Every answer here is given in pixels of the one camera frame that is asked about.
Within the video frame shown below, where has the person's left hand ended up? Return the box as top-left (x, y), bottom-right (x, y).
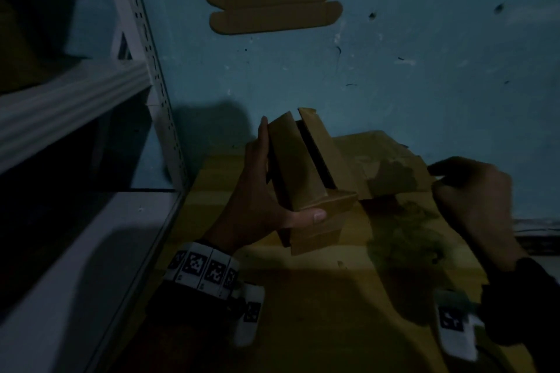
top-left (205, 115), bottom-right (328, 256)

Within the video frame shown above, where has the person's right hand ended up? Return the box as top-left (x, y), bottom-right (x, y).
top-left (426, 156), bottom-right (529, 274)

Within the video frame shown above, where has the clear packing tape strip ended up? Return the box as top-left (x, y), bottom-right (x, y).
top-left (366, 196), bottom-right (448, 265)

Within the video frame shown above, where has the person's left forearm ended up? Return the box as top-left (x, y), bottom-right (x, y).
top-left (108, 311), bottom-right (238, 373)

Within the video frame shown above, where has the black patterned strip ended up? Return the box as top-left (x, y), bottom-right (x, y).
top-left (510, 216), bottom-right (560, 256)

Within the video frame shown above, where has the black left wristband with markers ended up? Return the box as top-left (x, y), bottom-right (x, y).
top-left (148, 240), bottom-right (242, 313)

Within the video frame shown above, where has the black wristband with markers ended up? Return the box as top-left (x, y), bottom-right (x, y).
top-left (480, 256), bottom-right (560, 348)
top-left (148, 240), bottom-right (242, 313)

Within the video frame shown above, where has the black right wristband with markers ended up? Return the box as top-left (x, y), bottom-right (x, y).
top-left (480, 256), bottom-right (560, 348)

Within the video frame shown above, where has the white metal shelf rack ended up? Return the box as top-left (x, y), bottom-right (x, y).
top-left (0, 0), bottom-right (191, 373)

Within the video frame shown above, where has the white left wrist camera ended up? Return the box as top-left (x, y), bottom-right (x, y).
top-left (230, 282), bottom-right (267, 349)

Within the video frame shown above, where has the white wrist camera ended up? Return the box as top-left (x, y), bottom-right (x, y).
top-left (230, 282), bottom-right (267, 349)
top-left (432, 288), bottom-right (487, 364)

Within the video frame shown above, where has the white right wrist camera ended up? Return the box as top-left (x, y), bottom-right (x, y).
top-left (432, 288), bottom-right (487, 364)

